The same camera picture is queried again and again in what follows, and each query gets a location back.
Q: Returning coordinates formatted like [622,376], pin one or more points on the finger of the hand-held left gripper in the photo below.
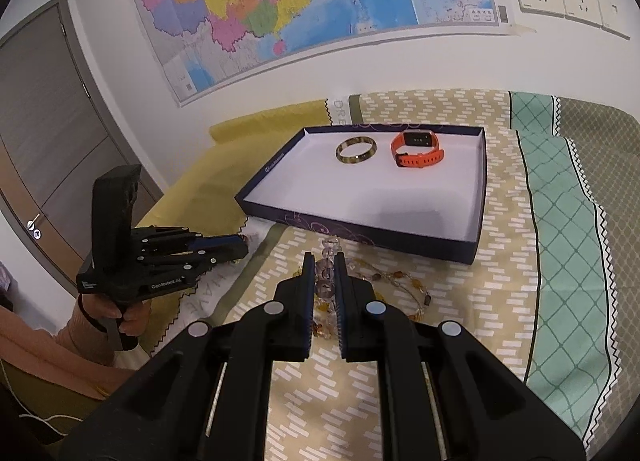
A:
[220,255]
[210,240]

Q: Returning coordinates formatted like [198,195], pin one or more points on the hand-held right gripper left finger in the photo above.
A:
[309,288]

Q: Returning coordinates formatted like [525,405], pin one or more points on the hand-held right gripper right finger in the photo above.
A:
[339,288]

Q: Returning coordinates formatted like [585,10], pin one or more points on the dark blue cardboard box tray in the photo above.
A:
[380,201]

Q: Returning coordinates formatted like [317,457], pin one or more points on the person's left forearm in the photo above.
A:
[45,346]

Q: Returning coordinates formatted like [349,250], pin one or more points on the person's left hand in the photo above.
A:
[132,323]

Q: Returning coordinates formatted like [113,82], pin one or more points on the yellow blanket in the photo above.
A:
[200,191]

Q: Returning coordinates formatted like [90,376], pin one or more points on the grey brown door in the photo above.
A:
[45,116]

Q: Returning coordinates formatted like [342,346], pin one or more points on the brown patterned bangle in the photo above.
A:
[339,153]

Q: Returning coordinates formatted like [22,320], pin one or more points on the orange smart watch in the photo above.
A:
[425,158]

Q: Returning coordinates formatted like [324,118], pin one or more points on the person's olive clothing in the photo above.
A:
[45,411]

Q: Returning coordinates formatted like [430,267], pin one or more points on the colourful wall map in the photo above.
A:
[300,1]

